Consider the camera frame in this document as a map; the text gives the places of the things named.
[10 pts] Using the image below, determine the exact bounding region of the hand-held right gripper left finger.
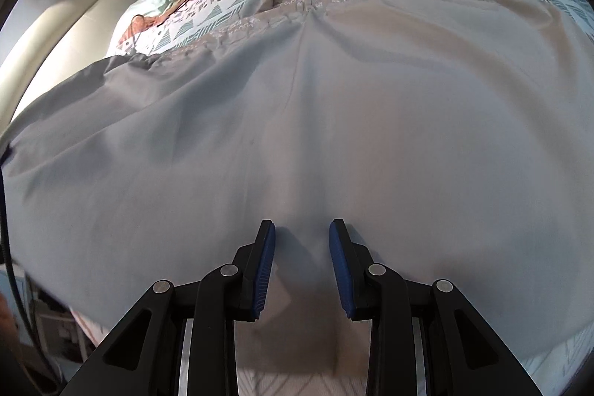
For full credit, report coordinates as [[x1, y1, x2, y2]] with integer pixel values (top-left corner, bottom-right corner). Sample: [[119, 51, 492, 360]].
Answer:
[[60, 219, 278, 396]]

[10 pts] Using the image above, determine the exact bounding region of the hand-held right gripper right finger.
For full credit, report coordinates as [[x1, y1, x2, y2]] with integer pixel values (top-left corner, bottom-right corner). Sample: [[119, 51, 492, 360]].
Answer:
[[329, 218, 544, 396]]

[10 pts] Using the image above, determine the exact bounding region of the large grey garment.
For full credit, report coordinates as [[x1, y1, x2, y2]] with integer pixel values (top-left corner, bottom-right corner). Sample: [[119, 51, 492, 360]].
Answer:
[[0, 0, 594, 378]]

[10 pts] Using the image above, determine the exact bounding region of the white shelf unit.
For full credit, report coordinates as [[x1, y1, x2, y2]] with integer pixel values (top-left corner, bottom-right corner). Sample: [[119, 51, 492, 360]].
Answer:
[[32, 285, 96, 362]]

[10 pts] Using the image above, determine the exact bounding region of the light green pillow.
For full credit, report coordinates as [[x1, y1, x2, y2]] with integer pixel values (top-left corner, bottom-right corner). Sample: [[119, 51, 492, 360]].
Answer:
[[114, 0, 172, 49]]

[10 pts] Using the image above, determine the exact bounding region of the cream padded headboard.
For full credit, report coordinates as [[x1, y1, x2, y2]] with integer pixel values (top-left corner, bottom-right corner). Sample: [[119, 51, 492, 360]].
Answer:
[[0, 0, 159, 132]]

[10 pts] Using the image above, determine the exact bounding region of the thick black cable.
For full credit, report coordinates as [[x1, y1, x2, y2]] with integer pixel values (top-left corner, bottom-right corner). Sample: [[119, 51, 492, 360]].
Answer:
[[0, 173, 61, 383]]

